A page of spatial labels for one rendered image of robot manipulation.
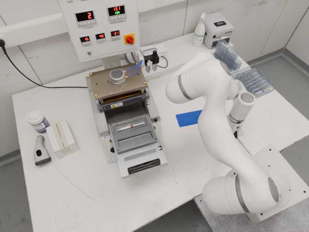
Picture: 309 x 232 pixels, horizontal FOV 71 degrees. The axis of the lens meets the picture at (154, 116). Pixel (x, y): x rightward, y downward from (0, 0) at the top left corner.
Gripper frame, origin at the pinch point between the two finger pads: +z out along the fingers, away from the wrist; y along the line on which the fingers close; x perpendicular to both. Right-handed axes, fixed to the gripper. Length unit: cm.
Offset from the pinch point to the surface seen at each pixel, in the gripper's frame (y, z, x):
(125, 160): -13, -16, 60
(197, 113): 20.8, 6.9, 10.8
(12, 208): 5, 82, 163
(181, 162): -10.6, 6.9, 30.2
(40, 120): 25, -6, 106
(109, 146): 1, -4, 69
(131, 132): 0, -18, 56
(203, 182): -24.0, 6.8, 22.0
